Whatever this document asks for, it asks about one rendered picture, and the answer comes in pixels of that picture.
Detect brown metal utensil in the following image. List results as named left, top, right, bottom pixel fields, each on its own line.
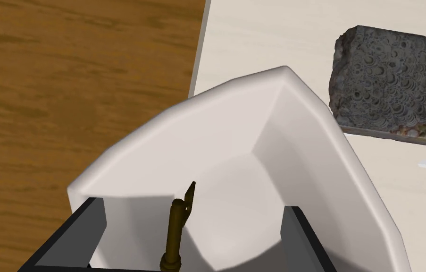
left=159, top=181, right=196, bottom=272

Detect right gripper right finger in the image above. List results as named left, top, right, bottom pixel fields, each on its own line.
left=280, top=205, right=338, bottom=272

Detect white angular bowl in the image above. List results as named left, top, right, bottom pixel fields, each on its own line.
left=67, top=65, right=412, bottom=272

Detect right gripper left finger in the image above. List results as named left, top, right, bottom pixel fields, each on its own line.
left=18, top=196, right=108, bottom=272

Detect grey bubbly stone block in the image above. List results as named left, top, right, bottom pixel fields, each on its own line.
left=328, top=25, right=426, bottom=147

